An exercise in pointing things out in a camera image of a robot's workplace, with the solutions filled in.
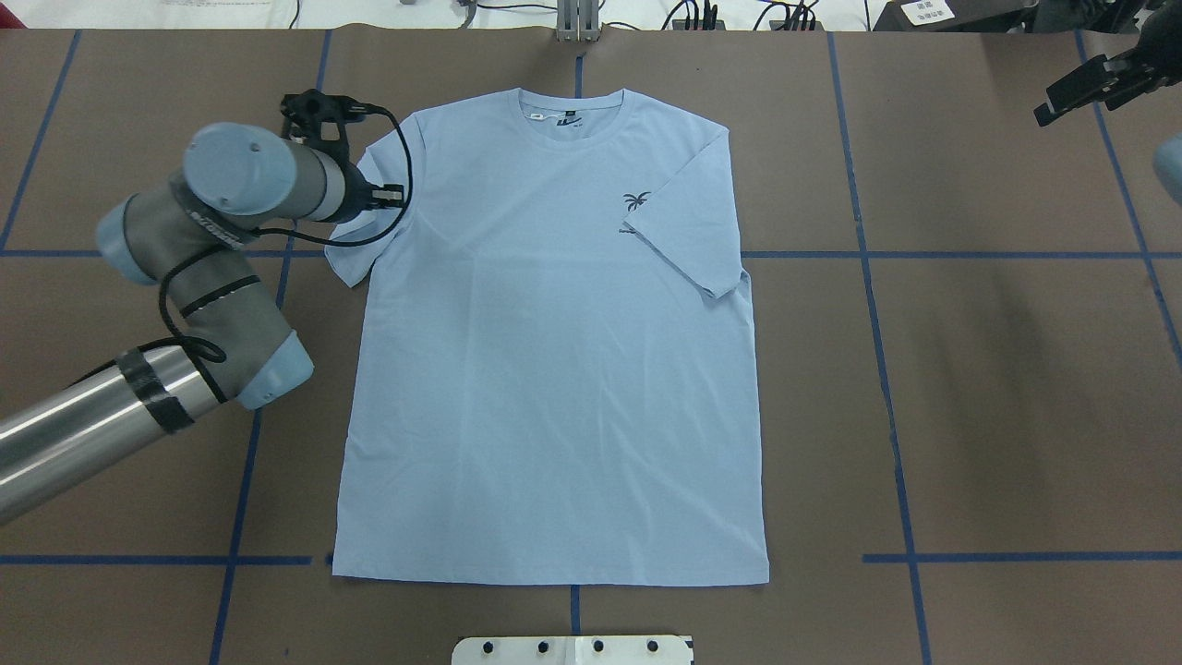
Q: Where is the aluminium frame post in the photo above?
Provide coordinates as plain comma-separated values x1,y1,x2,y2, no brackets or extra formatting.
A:
556,0,602,43

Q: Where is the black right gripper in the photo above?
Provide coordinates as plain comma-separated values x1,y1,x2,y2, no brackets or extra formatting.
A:
1033,1,1181,128

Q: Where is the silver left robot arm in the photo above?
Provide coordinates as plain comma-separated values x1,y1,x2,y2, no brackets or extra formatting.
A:
1,122,413,523

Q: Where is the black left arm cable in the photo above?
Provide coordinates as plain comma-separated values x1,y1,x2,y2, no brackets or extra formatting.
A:
160,103,415,366

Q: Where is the black box with label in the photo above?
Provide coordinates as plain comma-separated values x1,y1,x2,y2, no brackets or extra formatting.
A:
871,1,1039,33

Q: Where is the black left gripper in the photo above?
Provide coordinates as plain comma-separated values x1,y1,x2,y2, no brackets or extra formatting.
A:
331,163,405,224

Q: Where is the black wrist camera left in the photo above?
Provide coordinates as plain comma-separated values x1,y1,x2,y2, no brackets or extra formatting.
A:
279,89,366,163

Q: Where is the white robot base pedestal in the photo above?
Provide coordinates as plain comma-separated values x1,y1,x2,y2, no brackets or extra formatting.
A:
452,635,695,664

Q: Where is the light blue t-shirt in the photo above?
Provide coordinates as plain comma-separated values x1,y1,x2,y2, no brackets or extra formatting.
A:
326,89,771,586

